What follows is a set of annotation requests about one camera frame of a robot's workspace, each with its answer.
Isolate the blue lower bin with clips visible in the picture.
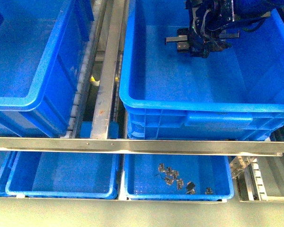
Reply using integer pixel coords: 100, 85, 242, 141
124, 154, 234, 201

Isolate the pile of small black clips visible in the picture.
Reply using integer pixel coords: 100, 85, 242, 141
154, 162, 214, 195

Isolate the blue right upper bin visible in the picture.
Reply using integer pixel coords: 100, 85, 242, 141
120, 0, 284, 140

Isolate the blue middle upper bin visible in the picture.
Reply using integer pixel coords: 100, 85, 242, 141
0, 0, 94, 138

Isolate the blue lower middle bin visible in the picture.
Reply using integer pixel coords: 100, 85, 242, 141
5, 152, 119, 199

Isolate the metal shelf rack frame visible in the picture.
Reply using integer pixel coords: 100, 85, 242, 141
0, 0, 284, 202

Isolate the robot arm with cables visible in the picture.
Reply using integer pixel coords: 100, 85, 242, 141
165, 0, 284, 58

